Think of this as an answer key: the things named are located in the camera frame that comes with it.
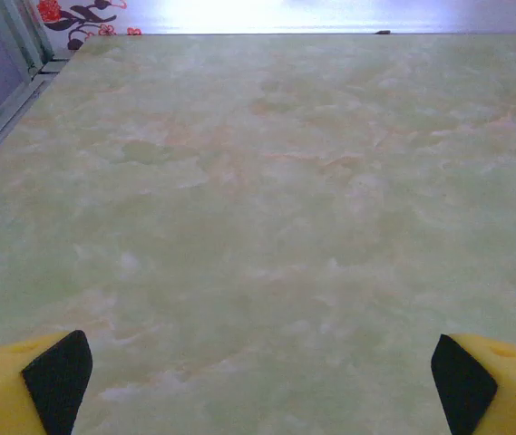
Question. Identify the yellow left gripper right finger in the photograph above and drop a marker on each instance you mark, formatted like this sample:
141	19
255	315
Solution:
502	389

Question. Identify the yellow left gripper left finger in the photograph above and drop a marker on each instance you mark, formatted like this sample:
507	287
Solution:
8	389

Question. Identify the small dark edge clip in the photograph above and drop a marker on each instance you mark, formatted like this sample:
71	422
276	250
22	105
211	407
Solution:
382	32

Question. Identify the aluminium side rail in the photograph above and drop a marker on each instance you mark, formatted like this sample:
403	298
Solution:
3	122

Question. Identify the aluminium corner post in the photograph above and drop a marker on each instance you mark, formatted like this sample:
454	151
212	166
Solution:
17	31

